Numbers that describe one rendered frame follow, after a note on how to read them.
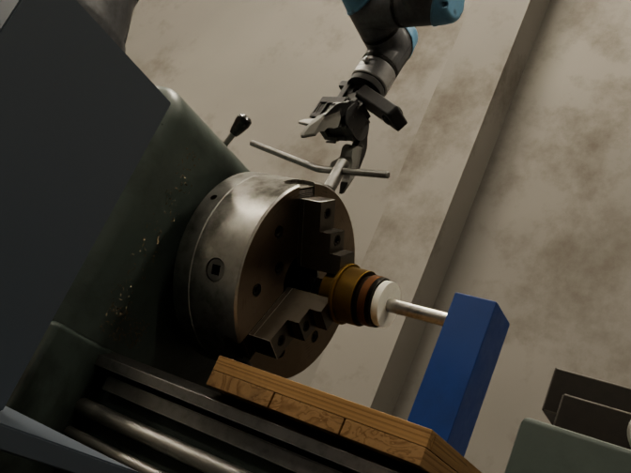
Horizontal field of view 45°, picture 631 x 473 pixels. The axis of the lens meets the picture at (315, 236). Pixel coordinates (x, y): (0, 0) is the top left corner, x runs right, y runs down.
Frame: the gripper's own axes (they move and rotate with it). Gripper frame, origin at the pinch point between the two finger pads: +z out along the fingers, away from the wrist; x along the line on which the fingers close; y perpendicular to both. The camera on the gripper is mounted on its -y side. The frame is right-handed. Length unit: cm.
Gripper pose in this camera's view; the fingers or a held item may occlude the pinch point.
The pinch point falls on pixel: (325, 167)
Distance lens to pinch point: 133.2
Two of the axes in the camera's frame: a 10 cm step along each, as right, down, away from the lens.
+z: -4.8, 7.9, -3.9
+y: -7.5, -1.3, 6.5
